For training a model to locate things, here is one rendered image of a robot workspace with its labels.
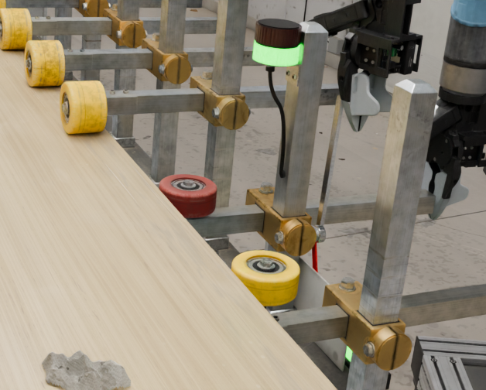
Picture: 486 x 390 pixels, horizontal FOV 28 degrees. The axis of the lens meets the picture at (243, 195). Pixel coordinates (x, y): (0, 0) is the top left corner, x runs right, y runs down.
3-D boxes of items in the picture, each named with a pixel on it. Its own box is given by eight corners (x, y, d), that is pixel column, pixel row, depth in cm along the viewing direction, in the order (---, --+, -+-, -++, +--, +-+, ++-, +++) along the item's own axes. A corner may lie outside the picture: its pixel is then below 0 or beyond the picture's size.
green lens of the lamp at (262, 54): (285, 53, 131) (287, 37, 130) (306, 65, 126) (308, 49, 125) (244, 54, 128) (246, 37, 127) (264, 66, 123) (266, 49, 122)
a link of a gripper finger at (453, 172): (456, 202, 149) (466, 148, 146) (447, 203, 148) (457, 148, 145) (438, 190, 153) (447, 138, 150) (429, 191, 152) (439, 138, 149)
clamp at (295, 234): (273, 216, 148) (276, 186, 146) (314, 254, 137) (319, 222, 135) (239, 220, 145) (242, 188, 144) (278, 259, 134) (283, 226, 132)
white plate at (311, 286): (263, 282, 153) (270, 225, 149) (345, 371, 132) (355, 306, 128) (260, 283, 153) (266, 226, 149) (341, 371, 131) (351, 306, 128)
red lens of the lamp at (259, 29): (287, 35, 130) (289, 18, 129) (308, 46, 125) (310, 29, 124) (247, 35, 127) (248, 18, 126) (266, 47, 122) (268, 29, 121)
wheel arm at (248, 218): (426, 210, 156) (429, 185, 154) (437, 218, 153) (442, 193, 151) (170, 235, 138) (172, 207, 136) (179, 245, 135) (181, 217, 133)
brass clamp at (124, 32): (127, 32, 206) (128, 8, 204) (148, 48, 195) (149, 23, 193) (99, 32, 204) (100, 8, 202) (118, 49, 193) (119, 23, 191)
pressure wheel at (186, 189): (198, 241, 143) (204, 168, 138) (219, 265, 136) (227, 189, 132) (146, 246, 139) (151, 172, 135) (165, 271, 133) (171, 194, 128)
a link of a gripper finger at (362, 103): (368, 144, 135) (377, 80, 131) (336, 131, 139) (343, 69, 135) (382, 140, 137) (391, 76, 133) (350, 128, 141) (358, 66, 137)
